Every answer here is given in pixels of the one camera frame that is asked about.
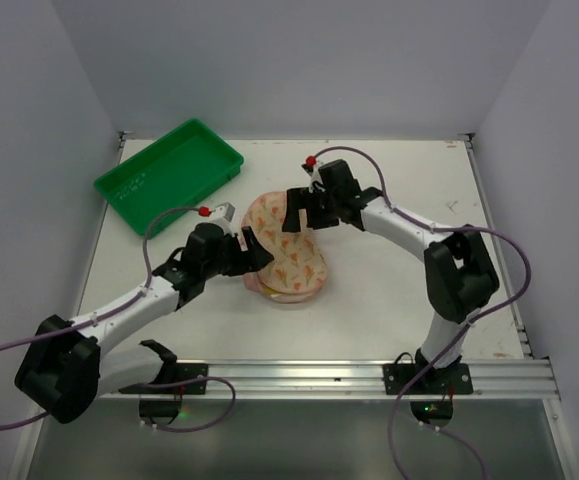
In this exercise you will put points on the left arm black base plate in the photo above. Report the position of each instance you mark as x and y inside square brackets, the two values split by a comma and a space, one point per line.
[161, 401]

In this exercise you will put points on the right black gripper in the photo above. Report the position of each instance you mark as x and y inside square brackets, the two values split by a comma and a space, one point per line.
[309, 201]

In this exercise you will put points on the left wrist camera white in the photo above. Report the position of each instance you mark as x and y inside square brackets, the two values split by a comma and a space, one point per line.
[222, 214]

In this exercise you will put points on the aluminium mounting rail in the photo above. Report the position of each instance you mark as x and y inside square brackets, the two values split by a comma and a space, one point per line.
[492, 379]

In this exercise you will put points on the green plastic tray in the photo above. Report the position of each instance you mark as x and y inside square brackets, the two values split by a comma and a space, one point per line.
[182, 168]

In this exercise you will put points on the carrot print laundry bag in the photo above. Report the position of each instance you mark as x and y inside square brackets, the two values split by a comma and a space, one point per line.
[299, 270]

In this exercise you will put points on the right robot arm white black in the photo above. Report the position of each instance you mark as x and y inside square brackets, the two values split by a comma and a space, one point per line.
[459, 273]

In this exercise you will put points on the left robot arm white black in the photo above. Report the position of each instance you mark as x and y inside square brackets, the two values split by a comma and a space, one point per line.
[94, 340]

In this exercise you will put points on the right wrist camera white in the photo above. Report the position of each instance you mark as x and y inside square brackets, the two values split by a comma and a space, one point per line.
[312, 166]

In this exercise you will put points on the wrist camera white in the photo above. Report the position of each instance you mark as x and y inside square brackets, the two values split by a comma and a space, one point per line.
[222, 214]
[312, 166]

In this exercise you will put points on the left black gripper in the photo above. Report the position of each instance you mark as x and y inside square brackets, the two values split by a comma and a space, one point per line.
[239, 253]

